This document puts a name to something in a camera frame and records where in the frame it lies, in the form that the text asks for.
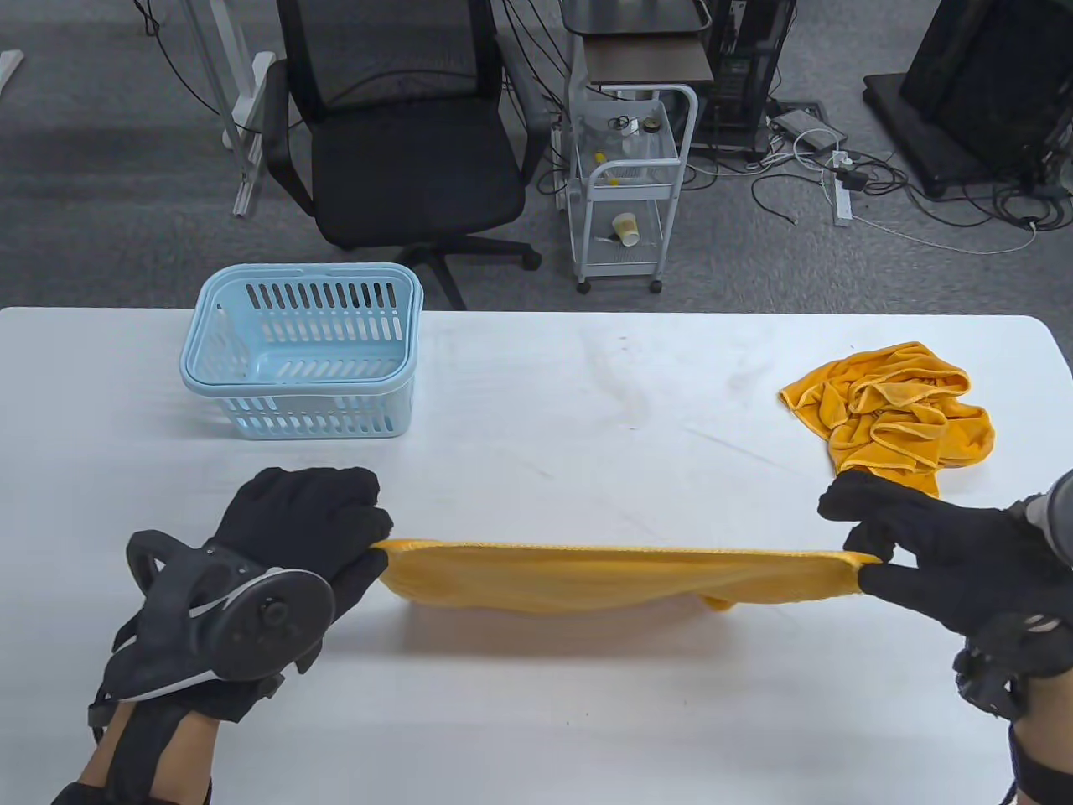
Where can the black computer tower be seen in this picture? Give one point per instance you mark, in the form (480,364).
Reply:
(746,75)

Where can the white utility cart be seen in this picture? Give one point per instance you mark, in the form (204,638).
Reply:
(629,251)

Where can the black side table top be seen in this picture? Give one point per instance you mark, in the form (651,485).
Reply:
(629,12)

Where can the paper cup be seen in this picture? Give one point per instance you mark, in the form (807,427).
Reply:
(626,228)

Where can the person's left hand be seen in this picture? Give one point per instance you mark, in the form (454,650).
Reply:
(302,511)

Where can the yellow square towel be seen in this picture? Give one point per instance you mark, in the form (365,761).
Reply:
(587,574)
(905,411)

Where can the white desk foot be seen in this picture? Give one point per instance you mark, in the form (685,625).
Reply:
(8,69)

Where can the brown board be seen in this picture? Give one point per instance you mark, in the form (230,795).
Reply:
(645,60)

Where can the grey tracking controller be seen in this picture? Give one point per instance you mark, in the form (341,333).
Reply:
(1058,520)
(251,620)

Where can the person's right hand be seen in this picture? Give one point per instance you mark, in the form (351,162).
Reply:
(947,553)

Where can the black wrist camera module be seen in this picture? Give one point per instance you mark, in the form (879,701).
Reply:
(1039,776)
(80,797)

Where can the black power adapter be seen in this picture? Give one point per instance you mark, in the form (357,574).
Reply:
(855,179)

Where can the white desk leg frame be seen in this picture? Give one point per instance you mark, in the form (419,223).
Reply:
(256,101)

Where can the black display stand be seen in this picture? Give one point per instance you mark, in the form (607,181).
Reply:
(989,84)

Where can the person's right forearm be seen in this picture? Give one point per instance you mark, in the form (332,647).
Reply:
(1052,721)

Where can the black office chair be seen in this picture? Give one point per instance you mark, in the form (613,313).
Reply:
(419,176)

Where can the light blue plastic basket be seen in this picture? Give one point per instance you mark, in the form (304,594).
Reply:
(352,270)

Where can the white power strip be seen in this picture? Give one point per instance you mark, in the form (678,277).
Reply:
(842,205)

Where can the grey power adapter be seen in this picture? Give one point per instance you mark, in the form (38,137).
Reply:
(796,126)

